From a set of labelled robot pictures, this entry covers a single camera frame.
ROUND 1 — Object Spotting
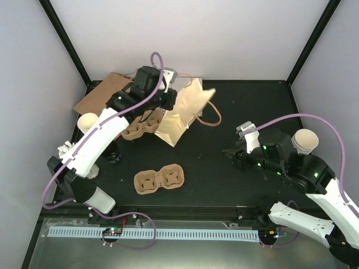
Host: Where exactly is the cream paper bag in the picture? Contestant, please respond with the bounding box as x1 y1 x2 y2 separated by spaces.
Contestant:
155 73 222 147

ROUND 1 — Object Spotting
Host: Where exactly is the right white cup stack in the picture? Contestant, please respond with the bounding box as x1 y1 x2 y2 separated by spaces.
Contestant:
291 129 319 155

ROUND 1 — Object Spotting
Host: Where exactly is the brown kraft paper bag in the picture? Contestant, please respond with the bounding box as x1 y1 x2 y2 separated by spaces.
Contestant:
73 72 131 116

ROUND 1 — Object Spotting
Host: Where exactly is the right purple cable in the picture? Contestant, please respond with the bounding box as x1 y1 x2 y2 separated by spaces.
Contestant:
246 113 359 249

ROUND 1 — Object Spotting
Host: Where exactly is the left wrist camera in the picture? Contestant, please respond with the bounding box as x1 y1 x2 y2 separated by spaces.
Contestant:
160 67 177 92

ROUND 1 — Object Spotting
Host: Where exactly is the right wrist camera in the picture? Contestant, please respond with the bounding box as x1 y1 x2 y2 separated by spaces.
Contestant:
236 121 260 154

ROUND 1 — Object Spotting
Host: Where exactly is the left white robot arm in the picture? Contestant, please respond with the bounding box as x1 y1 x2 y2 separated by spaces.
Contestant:
47 66 177 224

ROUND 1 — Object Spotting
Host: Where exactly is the white cup stack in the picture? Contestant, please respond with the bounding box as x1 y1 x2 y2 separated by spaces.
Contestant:
291 129 319 155
77 113 98 134

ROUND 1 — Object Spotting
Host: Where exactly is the left black frame post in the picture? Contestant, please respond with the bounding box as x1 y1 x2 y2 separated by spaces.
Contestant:
39 0 91 86

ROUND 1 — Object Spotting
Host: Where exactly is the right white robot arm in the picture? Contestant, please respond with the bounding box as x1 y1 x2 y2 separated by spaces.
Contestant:
223 125 358 267

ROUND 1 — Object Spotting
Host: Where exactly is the black frame post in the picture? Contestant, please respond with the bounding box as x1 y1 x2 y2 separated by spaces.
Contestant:
286 0 341 86
39 0 91 86

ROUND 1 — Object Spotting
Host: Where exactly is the crumpled white paper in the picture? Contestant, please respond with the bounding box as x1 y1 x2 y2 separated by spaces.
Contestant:
57 141 75 159

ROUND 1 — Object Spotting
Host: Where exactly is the right black frame post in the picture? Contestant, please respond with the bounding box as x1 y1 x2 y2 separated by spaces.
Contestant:
286 0 341 86

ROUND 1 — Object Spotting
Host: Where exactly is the left white cup stack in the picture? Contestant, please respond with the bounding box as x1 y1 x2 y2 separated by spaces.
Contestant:
77 113 98 134

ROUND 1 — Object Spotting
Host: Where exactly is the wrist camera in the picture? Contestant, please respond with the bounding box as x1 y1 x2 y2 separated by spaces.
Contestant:
160 67 177 92
236 121 260 154

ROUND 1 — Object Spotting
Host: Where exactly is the light blue cable duct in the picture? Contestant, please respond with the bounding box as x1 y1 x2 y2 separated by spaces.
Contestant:
47 226 259 243

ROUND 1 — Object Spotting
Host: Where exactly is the single cardboard cup carrier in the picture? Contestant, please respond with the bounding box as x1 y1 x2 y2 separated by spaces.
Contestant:
134 164 185 195

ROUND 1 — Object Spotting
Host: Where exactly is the small green circuit board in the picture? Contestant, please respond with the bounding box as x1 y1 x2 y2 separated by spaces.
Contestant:
102 228 123 236

